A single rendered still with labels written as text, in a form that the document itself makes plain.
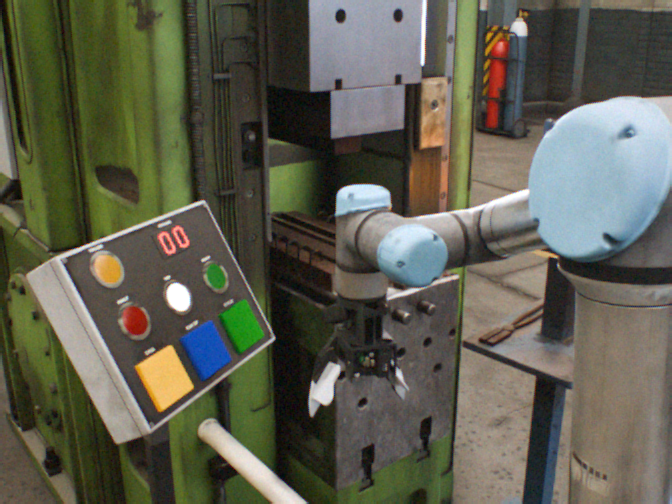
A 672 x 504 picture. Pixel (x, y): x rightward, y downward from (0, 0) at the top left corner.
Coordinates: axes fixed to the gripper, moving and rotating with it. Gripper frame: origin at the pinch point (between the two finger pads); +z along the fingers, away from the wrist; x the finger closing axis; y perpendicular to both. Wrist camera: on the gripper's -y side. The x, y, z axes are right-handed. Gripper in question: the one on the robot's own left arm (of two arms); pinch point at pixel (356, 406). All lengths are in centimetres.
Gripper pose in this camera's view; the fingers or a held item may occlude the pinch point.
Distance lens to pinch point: 113.7
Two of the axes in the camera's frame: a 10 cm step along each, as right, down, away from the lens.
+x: 9.5, -1.1, 3.1
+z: 0.0, 9.4, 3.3
